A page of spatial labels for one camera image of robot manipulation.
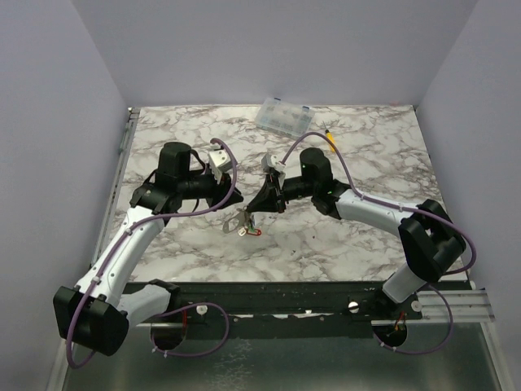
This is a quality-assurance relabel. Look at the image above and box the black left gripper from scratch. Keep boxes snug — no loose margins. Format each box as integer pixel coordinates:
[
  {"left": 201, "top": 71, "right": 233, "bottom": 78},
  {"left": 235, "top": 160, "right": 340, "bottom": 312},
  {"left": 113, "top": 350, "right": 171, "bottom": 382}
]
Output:
[{"left": 179, "top": 167, "right": 244, "bottom": 212}]

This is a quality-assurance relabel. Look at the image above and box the red key tag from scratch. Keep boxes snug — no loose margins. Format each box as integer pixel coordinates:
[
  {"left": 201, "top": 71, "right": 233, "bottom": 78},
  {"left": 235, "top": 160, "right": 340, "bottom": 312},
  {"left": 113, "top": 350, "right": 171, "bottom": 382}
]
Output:
[{"left": 247, "top": 229, "right": 262, "bottom": 236}]

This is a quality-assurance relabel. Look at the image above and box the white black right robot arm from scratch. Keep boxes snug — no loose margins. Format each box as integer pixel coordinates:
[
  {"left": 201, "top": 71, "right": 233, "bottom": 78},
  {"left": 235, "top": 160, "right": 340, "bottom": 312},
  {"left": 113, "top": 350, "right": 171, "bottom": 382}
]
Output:
[{"left": 246, "top": 147, "right": 466, "bottom": 319}]

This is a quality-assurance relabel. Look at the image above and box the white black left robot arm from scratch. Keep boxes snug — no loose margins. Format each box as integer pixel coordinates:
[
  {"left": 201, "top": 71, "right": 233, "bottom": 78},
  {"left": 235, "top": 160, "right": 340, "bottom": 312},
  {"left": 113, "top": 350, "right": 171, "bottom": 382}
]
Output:
[{"left": 53, "top": 138, "right": 243, "bottom": 367}]

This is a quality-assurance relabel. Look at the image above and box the clear plastic organizer box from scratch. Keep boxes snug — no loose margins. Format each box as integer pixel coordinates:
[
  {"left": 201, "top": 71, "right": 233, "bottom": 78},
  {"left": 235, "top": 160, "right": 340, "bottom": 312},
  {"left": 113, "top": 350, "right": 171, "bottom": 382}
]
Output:
[{"left": 254, "top": 98, "right": 315, "bottom": 139}]

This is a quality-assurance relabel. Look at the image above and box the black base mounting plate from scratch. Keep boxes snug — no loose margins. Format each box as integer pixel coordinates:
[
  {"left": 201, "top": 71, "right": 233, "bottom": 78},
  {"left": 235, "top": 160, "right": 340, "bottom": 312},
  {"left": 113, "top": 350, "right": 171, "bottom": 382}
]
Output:
[{"left": 168, "top": 281, "right": 422, "bottom": 340}]

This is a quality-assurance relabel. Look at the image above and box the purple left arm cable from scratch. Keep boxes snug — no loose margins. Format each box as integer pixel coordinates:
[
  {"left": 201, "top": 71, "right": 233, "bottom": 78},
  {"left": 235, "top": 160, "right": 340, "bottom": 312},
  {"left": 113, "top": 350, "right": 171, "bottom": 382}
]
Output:
[{"left": 67, "top": 138, "right": 239, "bottom": 370}]

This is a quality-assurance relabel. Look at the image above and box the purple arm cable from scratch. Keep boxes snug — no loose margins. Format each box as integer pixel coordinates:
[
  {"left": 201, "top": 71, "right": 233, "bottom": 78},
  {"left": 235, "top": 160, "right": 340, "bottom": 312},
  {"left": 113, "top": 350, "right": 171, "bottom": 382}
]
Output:
[
  {"left": 67, "top": 138, "right": 239, "bottom": 370},
  {"left": 280, "top": 132, "right": 478, "bottom": 354}
]

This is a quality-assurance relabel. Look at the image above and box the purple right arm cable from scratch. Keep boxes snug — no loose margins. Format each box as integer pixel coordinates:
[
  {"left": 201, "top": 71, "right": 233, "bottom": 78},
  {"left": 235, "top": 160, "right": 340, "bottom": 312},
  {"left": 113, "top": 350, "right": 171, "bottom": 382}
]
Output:
[{"left": 280, "top": 132, "right": 478, "bottom": 354}]

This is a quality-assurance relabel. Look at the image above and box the yellow handled screwdriver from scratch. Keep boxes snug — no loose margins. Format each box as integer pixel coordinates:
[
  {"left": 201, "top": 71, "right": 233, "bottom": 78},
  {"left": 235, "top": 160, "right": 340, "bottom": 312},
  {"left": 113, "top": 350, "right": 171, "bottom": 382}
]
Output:
[{"left": 322, "top": 122, "right": 336, "bottom": 153}]

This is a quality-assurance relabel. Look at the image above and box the aluminium left side rail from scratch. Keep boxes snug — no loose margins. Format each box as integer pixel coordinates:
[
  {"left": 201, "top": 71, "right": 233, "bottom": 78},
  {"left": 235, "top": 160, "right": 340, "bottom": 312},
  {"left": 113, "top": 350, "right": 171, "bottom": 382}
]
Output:
[{"left": 90, "top": 107, "right": 141, "bottom": 266}]

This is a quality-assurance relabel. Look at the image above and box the aluminium rail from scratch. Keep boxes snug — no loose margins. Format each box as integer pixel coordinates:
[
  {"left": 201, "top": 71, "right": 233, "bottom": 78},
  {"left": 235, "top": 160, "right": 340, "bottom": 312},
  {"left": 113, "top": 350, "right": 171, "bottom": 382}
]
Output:
[
  {"left": 64, "top": 288, "right": 496, "bottom": 327},
  {"left": 90, "top": 107, "right": 141, "bottom": 266}
]

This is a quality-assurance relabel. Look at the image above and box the aluminium front rail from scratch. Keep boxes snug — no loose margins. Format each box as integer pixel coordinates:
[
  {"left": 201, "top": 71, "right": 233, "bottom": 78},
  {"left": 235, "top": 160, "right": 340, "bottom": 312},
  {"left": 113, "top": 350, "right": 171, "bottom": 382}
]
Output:
[{"left": 64, "top": 288, "right": 496, "bottom": 327}]

